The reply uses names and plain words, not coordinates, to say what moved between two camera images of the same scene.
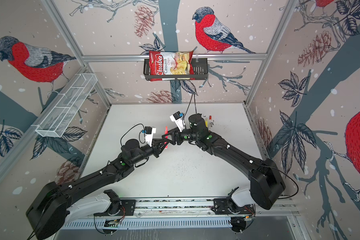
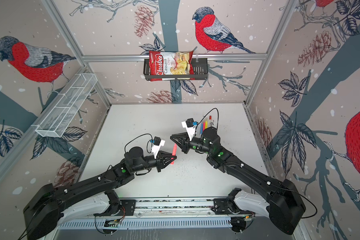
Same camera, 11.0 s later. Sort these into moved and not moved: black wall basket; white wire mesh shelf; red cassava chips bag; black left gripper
Moved: black left gripper
Not moved: white wire mesh shelf; black wall basket; red cassava chips bag
